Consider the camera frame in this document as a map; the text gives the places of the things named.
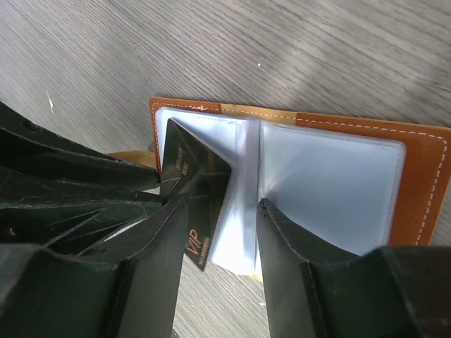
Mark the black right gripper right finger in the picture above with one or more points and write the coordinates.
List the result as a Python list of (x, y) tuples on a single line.
[(315, 289)]

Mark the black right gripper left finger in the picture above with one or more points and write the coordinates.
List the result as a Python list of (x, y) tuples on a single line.
[(124, 287)]

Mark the black VIP card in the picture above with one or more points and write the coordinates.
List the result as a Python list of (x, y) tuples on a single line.
[(193, 167)]

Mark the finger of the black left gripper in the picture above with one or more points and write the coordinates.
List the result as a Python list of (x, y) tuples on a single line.
[(35, 210), (34, 150)]

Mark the brown leather card holder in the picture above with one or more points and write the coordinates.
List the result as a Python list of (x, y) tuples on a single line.
[(358, 183)]

